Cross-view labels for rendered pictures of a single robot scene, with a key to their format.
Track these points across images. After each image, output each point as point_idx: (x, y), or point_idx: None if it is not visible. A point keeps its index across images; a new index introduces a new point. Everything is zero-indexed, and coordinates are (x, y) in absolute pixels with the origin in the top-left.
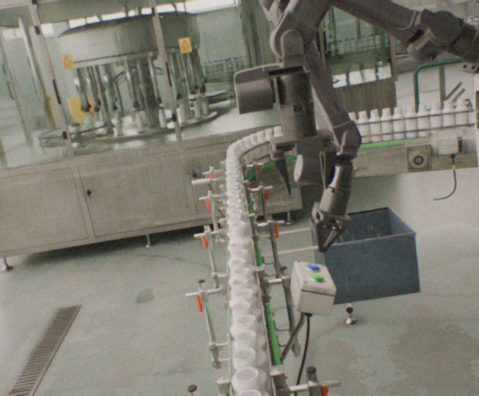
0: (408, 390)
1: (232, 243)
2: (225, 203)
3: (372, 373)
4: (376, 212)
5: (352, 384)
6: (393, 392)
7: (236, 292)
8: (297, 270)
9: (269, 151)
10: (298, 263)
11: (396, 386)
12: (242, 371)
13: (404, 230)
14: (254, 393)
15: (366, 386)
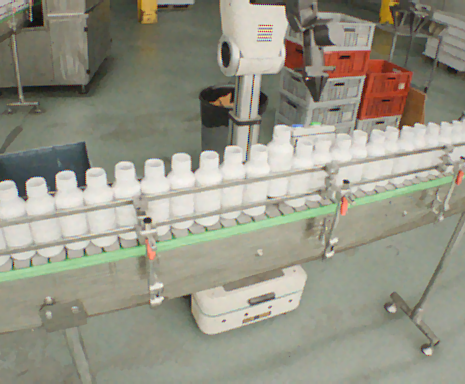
0: (10, 335)
1: (292, 149)
2: (43, 214)
3: None
4: None
5: None
6: (11, 346)
7: (394, 132)
8: (311, 130)
9: (418, 12)
10: (298, 129)
11: (2, 344)
12: (456, 125)
13: (52, 155)
14: (463, 122)
15: None
